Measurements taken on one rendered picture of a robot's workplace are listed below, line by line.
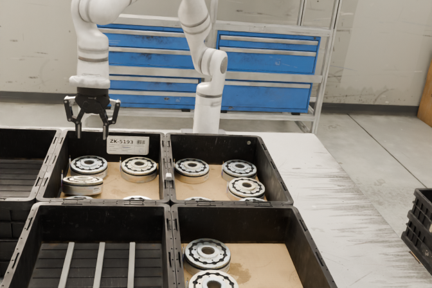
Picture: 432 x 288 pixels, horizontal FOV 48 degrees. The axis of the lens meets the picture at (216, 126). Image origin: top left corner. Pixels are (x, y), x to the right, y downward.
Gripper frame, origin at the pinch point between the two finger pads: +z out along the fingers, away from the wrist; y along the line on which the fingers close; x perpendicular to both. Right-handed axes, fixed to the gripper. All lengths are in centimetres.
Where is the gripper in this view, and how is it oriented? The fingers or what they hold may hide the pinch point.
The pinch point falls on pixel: (92, 132)
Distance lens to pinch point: 125.8
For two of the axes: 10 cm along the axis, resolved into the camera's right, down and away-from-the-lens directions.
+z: -1.1, 9.2, 3.7
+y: -9.9, -0.6, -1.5
